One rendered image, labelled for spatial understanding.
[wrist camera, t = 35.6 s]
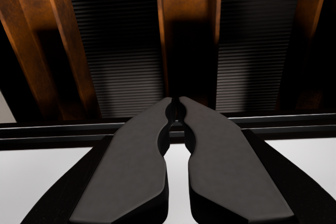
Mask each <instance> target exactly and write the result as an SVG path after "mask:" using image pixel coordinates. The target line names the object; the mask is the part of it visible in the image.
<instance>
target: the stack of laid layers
mask: <svg viewBox="0 0 336 224"><path fill-rule="evenodd" d="M220 114H222V115H223V116H225V117H227V118H228V119H230V120H231V121H232V122H234V123H235V124H236V125H238V126H239V127H240V128H241V129H242V130H245V129H250V130H251V131H252V132H254V133H255V134H256V135H258V136H259V137H260V138H261V139H263V140H280V139H305V138H331V137H336V108H314V109H293V110H271V111H249V112H228V113H220ZM131 118H133V117H120V118H98V119H76V120H55V121H33V122H12V123H0V151H1V150H26V149H52V148H77V147H94V146H95V145H96V144H97V143H98V142H99V141H100V140H101V139H102V138H103V137H104V136H105V135H109V136H112V135H113V134H114V133H115V132H116V131H117V130H118V129H119V128H120V127H121V126H123V125H124V124H125V123H126V122H127V121H129V120H130V119H131ZM169 139H170V144H179V143H185V133H184V127H183V126H182V125H181V123H180V122H178V115H176V116H175V122H173V124H172V126H171V127H170V129H169Z"/></svg>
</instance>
